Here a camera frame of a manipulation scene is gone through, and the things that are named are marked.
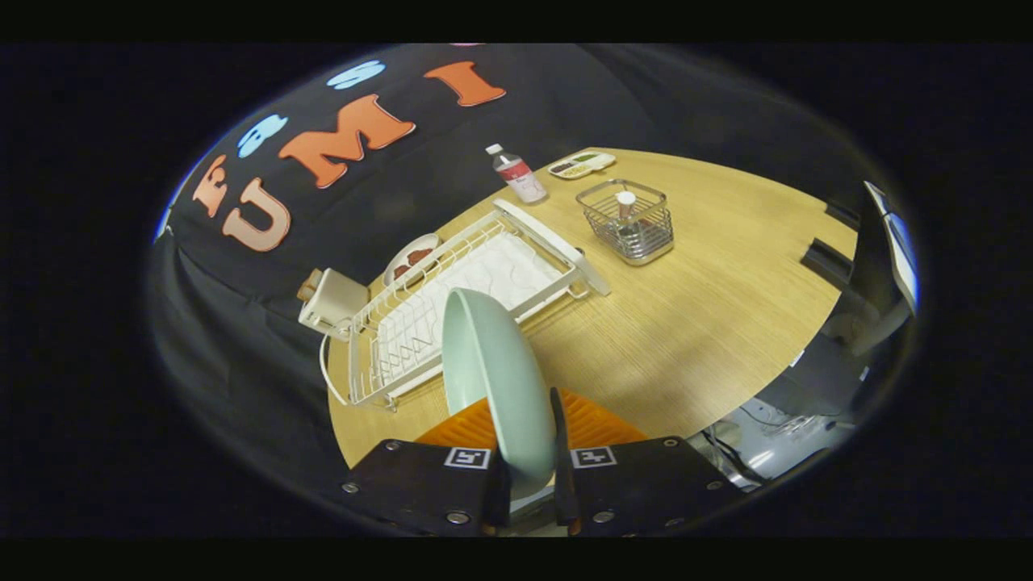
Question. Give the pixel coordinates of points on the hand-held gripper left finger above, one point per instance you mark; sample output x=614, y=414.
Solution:
x=420, y=484

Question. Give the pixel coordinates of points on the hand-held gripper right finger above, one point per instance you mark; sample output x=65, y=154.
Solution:
x=561, y=452

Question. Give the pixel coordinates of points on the light green plate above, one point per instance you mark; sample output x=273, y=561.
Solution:
x=500, y=379

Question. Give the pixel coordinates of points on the white and pink spoon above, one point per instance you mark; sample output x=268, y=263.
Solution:
x=625, y=200

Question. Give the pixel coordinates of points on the beige plate with meat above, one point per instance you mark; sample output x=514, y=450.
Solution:
x=428, y=242

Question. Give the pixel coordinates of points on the white divided snack dish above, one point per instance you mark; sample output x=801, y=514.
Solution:
x=581, y=165

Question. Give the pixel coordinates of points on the white toaster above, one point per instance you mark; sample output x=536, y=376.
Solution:
x=339, y=298

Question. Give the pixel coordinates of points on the brown meat piece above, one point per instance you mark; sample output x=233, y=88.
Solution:
x=419, y=257
x=402, y=271

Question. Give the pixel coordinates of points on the brown toast slice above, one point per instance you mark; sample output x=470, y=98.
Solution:
x=306, y=289
x=315, y=278

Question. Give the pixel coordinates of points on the clear bottle with red label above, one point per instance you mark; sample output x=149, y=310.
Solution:
x=520, y=177

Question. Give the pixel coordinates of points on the black bar-shaped object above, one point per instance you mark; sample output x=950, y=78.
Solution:
x=827, y=262

